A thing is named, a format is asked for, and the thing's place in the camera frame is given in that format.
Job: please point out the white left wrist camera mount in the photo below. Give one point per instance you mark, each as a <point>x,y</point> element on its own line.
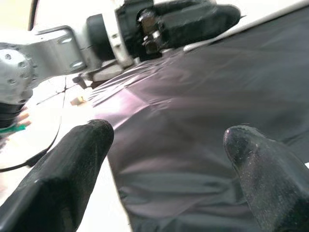
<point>118,36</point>

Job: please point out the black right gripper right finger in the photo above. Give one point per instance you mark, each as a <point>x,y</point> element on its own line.
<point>272,183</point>

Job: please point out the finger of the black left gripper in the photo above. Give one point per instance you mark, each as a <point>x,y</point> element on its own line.
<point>183,6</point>
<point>202,24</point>

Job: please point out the black metal table leg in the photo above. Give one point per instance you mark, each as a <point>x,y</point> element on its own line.
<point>80,81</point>

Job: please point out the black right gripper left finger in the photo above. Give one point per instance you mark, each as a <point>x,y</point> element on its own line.
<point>60,181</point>

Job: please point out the small tan floor object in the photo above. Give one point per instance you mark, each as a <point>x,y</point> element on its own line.
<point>77,100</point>

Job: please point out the black tablecloth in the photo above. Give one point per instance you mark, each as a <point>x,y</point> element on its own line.
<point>205,108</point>

